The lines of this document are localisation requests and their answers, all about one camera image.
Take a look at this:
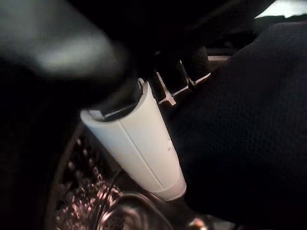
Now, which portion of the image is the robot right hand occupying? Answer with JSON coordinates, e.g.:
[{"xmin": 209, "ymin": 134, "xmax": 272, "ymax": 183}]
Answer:
[{"xmin": 0, "ymin": 0, "xmax": 212, "ymax": 201}]

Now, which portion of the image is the blue garment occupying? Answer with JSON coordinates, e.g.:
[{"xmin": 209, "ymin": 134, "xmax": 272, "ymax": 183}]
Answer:
[{"xmin": 167, "ymin": 21, "xmax": 307, "ymax": 230}]

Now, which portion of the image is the grey washing machine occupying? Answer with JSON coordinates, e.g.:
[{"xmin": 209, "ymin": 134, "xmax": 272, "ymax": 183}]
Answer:
[{"xmin": 45, "ymin": 124, "xmax": 216, "ymax": 230}]

